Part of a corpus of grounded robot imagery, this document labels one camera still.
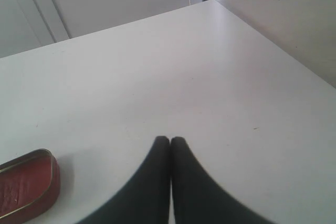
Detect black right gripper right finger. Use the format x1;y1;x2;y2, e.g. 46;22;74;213
170;137;270;223

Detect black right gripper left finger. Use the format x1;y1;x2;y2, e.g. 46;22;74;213
80;136;171;223

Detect red ink pad tin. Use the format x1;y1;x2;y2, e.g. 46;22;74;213
1;148;61;223

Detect beige side table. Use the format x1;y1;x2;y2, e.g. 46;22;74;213
215;0;335;86

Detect white cabinet doors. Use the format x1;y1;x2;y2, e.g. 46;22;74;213
1;0;202;57

